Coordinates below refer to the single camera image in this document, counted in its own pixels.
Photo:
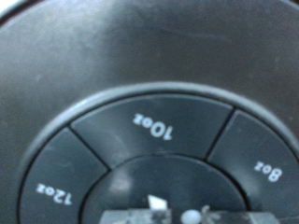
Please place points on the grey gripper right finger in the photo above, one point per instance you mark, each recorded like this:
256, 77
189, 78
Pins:
243, 218

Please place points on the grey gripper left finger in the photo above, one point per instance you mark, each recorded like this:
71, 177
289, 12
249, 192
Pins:
137, 217

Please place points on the black Keurig coffee machine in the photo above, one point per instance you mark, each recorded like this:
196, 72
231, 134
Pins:
149, 93

